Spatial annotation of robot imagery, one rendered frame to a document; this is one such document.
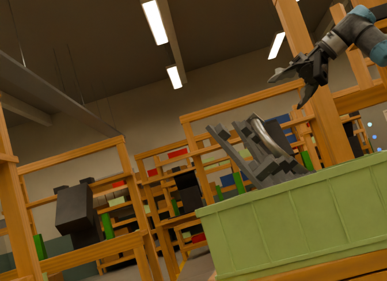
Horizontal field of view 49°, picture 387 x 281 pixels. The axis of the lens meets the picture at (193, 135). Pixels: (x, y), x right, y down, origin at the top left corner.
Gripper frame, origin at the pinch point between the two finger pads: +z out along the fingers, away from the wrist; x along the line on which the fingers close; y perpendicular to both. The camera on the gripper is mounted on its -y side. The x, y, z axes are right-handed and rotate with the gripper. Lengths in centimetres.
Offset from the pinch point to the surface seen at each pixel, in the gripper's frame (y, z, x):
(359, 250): -65, 5, 4
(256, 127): -4.4, 12.0, 1.5
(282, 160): -27.9, 9.4, 3.3
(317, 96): 64, -5, -53
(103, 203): 816, 618, -358
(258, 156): -24.0, 13.7, 6.6
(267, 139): -10.6, 11.4, -0.5
